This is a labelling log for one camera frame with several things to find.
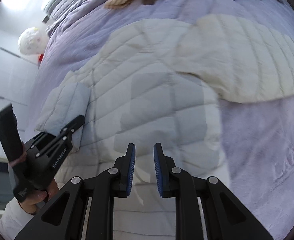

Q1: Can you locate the cream puffer jacket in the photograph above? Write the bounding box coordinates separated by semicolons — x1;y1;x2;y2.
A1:
34;15;294;239

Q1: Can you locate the person's left hand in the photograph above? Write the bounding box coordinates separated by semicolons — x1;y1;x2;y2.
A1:
19;179;59;215

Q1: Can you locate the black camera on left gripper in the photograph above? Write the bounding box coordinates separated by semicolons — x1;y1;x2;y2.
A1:
0;104;26;167

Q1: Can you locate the left forearm white sleeve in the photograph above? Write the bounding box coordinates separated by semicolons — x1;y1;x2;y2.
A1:
0;198;34;239

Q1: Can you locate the lavender bed blanket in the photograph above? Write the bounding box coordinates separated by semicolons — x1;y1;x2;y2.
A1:
26;0;294;239

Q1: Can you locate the white wardrobe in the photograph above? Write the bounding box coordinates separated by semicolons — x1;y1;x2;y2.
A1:
0;19;44;215

